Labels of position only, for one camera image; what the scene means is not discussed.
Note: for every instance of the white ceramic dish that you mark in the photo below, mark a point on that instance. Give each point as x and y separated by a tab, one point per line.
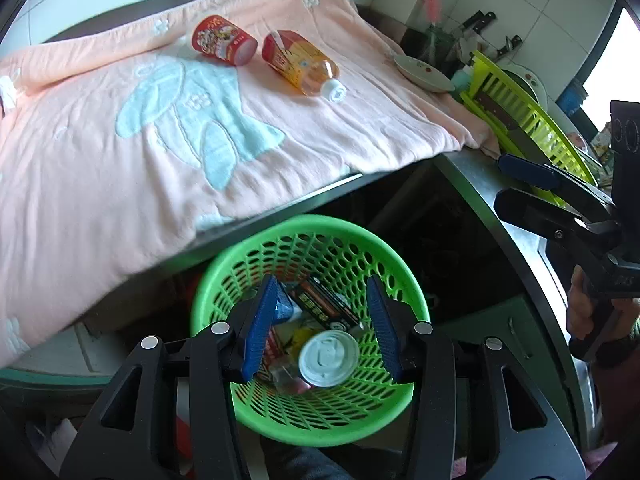
423	75

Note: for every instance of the pink towel with blue rabbit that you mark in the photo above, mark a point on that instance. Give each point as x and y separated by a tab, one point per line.
118	149

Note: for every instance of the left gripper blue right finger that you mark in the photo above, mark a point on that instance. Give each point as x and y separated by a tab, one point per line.
379	304

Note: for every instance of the red paper snack cup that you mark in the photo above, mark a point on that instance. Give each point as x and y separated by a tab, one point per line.
218	38

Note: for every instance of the white plastic cup lid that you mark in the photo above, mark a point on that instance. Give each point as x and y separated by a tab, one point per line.
328	359

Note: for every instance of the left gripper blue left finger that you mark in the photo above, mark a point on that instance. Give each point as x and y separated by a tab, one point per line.
259	314

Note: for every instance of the blue and white soda can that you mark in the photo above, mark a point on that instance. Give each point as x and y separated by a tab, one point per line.
286	308

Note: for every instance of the person's right hand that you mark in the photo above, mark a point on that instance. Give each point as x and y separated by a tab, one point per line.
580	310

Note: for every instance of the green plastic mesh trash basket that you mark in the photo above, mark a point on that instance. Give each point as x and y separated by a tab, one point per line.
341	256

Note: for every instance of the black cigarette box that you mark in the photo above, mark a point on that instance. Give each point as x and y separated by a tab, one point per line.
325	307

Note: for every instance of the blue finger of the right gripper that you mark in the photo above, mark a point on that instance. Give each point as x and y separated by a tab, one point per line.
537	175

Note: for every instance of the lime green dish rack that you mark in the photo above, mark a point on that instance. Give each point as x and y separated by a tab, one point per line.
522	126

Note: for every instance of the black handled kitchen knife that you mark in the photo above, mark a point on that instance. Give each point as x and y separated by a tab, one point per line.
477	22

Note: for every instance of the orange tea plastic bottle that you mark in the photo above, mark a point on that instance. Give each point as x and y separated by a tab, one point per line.
303	65

